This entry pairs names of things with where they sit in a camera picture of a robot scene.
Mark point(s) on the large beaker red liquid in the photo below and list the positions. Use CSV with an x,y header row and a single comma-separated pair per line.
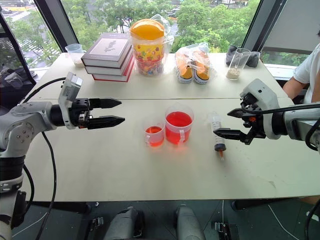
x,y
178,127

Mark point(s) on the candy jar with orange lid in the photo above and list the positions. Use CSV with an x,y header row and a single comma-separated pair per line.
x,y
148,47

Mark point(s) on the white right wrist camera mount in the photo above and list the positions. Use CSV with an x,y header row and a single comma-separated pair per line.
x,y
265,93

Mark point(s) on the person in white shirt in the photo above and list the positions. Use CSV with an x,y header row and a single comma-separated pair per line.
x,y
311,67

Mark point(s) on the light grey rounded robot leg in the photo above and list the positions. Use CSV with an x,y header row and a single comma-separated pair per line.
x,y
187,222

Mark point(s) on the red and white book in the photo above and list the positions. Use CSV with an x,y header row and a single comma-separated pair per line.
x,y
112,77

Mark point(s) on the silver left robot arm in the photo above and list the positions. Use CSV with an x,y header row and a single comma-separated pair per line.
x,y
25,117

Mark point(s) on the dark grey rounded robot leg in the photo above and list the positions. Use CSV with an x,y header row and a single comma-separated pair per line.
x,y
122,223

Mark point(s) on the small beaker red liquid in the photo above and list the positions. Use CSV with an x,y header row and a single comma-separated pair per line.
x,y
154,136

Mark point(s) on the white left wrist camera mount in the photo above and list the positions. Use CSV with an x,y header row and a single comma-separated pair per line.
x,y
69,87

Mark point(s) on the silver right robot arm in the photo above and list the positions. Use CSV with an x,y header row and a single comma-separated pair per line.
x,y
297,122

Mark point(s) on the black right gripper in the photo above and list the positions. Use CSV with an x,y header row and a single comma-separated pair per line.
x,y
257,125

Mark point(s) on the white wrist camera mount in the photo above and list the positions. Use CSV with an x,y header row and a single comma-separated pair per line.
x,y
265,93
69,87

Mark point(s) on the clear plastic bag around jar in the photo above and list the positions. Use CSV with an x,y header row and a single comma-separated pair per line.
x,y
168,40

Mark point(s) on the clear plastic syringe orange tip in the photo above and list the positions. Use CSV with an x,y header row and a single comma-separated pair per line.
x,y
218,125

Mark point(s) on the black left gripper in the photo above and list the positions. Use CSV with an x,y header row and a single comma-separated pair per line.
x,y
81,112

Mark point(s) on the orange canvas shoe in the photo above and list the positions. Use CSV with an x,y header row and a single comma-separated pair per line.
x,y
185,70
202,71

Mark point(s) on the clear plastic measuring cup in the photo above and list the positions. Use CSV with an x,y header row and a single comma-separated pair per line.
x,y
75,55

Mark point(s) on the grey folded cloth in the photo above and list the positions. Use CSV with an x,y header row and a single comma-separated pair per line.
x,y
253,58

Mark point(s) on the bagged orange shoes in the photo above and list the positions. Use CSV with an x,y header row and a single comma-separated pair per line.
x,y
192,51

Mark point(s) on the dark book with red edge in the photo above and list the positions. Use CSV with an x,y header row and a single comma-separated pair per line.
x,y
110,70

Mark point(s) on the person's bare forearm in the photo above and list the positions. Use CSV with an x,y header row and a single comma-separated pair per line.
x,y
293,86

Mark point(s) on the tall glass with grains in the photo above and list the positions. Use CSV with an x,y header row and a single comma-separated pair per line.
x,y
236,65

